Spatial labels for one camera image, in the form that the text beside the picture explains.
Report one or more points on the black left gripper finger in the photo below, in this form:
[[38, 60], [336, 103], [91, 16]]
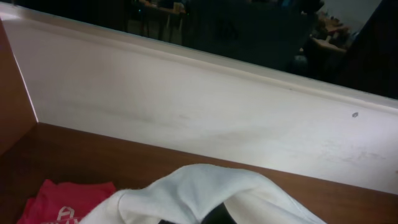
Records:
[[218, 215]]

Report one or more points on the white t-shirt with robot print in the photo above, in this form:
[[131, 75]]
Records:
[[196, 189]]

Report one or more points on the red folded printed t-shirt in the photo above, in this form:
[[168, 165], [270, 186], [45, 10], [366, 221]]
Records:
[[64, 203]]

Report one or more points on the white back wall panel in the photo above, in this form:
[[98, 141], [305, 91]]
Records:
[[126, 86]]

